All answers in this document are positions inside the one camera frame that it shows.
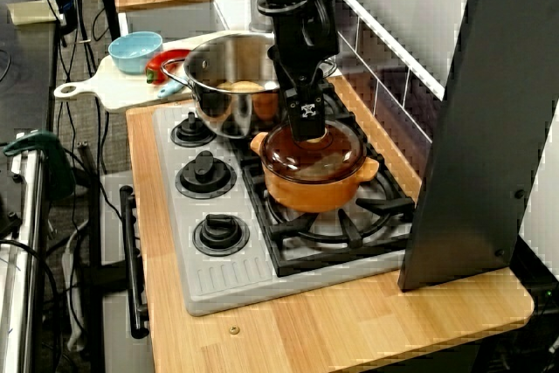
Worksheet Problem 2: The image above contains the white power strip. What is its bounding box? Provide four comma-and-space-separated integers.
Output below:
60, 224, 88, 352

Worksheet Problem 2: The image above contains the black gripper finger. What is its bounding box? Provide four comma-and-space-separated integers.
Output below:
286, 95, 328, 143

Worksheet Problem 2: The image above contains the silver metal frame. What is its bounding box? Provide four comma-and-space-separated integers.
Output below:
0, 130, 49, 373

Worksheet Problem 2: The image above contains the black hood side panel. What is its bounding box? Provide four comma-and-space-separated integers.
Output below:
397, 0, 559, 294

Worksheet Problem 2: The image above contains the tan toy potato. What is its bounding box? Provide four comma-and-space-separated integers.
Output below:
216, 79, 266, 94

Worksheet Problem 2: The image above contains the black cable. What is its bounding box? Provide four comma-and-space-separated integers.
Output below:
64, 0, 110, 176

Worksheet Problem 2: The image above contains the grey stove top plate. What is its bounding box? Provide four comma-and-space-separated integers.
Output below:
151, 104, 407, 317

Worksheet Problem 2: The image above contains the white sink unit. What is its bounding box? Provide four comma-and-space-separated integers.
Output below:
117, 0, 257, 45

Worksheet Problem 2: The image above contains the light wooden cutting board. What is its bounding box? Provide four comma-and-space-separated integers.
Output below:
52, 31, 263, 114

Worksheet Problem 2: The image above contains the beige paper box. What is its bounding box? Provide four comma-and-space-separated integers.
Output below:
6, 0, 61, 27

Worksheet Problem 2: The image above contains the black stove knob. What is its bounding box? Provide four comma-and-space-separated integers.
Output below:
175, 149, 238, 199
192, 213, 251, 257
169, 111, 217, 148

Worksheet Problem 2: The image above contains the blue handled toy knife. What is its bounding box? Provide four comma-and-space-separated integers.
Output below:
156, 79, 193, 99

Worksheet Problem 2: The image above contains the stainless steel pot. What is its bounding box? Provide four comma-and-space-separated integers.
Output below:
160, 31, 340, 141

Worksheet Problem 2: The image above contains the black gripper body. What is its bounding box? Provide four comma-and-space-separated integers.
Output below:
268, 0, 341, 106

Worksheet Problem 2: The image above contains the black oven door handle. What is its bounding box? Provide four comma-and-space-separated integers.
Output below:
120, 185, 150, 339

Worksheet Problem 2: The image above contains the white toy kitchen cabinet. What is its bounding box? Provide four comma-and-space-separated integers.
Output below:
100, 171, 154, 373

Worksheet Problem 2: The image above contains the dark tile backsplash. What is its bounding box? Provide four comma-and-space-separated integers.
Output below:
331, 0, 446, 142

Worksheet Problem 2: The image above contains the brown lid with yellow knob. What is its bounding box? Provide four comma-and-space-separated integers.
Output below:
261, 121, 368, 173

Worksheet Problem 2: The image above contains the light blue bowl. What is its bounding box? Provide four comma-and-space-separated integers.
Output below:
107, 31, 164, 75

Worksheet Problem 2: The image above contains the red toy pepper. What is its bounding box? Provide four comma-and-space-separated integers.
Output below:
145, 48, 193, 85

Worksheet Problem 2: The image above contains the orange toy pot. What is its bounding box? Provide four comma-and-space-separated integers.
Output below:
249, 131, 380, 213

